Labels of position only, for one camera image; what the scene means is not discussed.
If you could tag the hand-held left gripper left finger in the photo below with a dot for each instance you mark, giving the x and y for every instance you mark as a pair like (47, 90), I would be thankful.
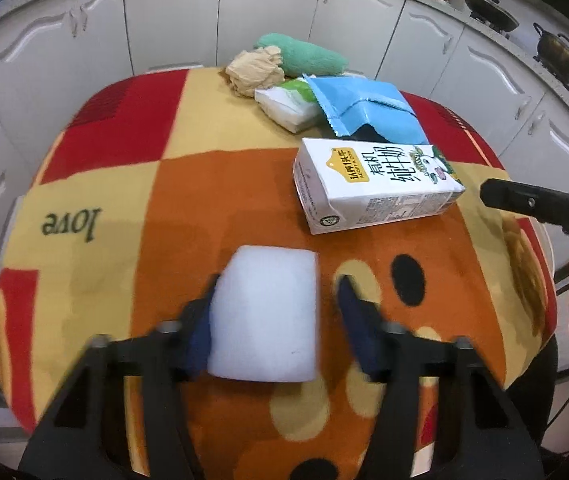
(199, 340)

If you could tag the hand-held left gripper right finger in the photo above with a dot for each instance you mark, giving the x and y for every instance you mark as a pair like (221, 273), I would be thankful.
(359, 330)

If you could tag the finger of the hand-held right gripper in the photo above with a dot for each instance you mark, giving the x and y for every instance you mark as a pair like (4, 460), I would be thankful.
(529, 202)

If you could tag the white foam block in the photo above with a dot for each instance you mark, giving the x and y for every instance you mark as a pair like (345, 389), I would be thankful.
(264, 310)

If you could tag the white milk carton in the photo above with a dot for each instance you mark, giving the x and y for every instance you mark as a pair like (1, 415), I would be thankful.
(364, 170)

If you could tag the blue plastic packet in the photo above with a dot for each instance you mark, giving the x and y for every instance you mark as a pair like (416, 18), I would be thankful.
(374, 105)

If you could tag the white tissue pack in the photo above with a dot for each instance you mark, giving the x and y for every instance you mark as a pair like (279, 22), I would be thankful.
(287, 105)

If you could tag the green towel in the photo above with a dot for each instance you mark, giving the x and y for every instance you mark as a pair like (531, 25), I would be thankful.
(309, 57)

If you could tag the beige cloth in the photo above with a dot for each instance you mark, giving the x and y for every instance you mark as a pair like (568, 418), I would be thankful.
(254, 70)

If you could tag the brass stockpot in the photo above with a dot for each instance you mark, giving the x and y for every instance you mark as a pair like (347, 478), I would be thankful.
(559, 55)

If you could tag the printed checked blanket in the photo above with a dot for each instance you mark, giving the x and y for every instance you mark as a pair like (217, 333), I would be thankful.
(189, 200)

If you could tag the gas stove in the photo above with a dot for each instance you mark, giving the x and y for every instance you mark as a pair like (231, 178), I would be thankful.
(524, 35)

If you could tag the black wok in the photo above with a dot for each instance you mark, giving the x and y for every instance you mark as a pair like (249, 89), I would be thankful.
(489, 10)

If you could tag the white base cabinets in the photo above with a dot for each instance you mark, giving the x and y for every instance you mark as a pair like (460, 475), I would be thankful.
(264, 5)

